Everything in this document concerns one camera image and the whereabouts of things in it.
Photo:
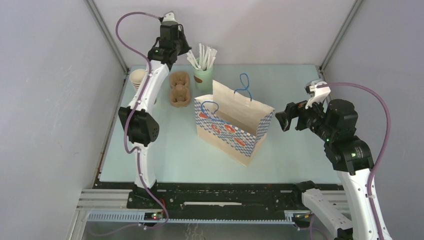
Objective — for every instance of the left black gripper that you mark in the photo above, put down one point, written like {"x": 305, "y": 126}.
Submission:
{"x": 186, "y": 47}

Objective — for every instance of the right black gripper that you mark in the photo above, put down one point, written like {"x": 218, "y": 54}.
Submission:
{"x": 292, "y": 110}

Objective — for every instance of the blue checkered paper bag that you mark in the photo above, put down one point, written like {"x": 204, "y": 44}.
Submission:
{"x": 232, "y": 121}

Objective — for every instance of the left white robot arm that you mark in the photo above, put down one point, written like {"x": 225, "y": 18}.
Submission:
{"x": 139, "y": 126}

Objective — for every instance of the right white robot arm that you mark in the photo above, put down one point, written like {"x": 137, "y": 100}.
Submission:
{"x": 352, "y": 160}

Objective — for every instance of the white wrapped straws bundle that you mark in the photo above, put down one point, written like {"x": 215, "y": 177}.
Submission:
{"x": 205, "y": 60}

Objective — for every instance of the green straw holder cup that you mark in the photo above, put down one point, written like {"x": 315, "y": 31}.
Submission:
{"x": 203, "y": 79}

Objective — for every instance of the stack of paper cups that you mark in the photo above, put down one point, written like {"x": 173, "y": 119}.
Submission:
{"x": 136, "y": 78}

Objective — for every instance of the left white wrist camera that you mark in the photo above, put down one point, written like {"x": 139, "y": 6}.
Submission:
{"x": 168, "y": 17}

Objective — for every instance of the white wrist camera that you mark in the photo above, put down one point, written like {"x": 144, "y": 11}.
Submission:
{"x": 168, "y": 17}
{"x": 317, "y": 95}

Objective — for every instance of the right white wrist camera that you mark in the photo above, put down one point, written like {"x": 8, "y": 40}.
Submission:
{"x": 317, "y": 95}

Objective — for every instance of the aluminium frame rail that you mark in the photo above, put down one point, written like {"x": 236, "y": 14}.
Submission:
{"x": 110, "y": 205}

